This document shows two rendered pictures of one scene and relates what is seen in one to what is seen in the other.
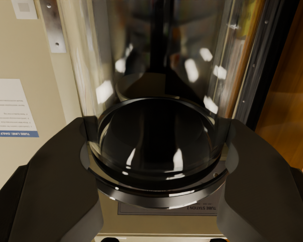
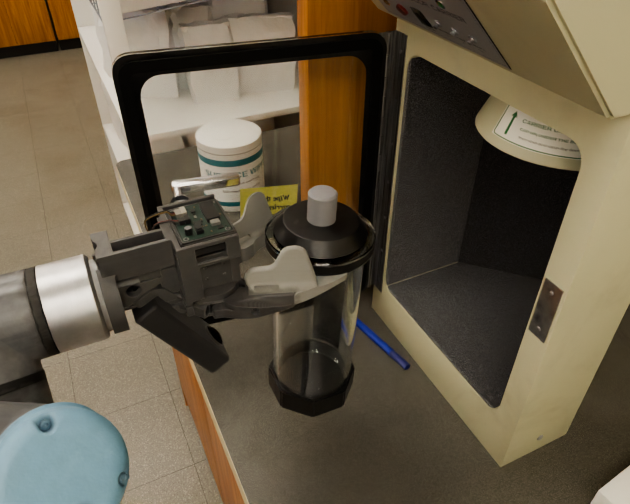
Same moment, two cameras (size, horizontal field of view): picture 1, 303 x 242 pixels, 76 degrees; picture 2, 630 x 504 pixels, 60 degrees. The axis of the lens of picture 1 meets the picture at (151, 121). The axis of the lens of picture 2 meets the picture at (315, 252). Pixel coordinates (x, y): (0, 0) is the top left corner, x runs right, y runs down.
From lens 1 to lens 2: 0.56 m
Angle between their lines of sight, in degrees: 91
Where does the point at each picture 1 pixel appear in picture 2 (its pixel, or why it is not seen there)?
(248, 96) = (393, 104)
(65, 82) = (569, 246)
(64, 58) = (553, 274)
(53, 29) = (546, 308)
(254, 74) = (391, 131)
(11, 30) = not seen: outside the picture
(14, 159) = not seen: outside the picture
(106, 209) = (487, 12)
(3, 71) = not seen: outside the picture
